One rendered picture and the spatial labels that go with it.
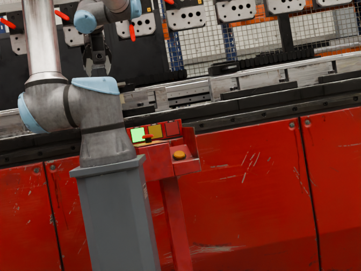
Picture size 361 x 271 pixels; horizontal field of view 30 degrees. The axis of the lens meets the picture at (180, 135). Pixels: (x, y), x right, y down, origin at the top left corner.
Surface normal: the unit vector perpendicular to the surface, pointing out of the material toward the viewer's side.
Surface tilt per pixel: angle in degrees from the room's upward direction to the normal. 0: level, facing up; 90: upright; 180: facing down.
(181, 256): 90
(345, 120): 90
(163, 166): 90
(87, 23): 127
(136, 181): 90
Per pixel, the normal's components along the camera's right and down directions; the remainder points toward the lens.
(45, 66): 0.25, -0.14
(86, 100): -0.22, 0.05
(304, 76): 0.11, 0.04
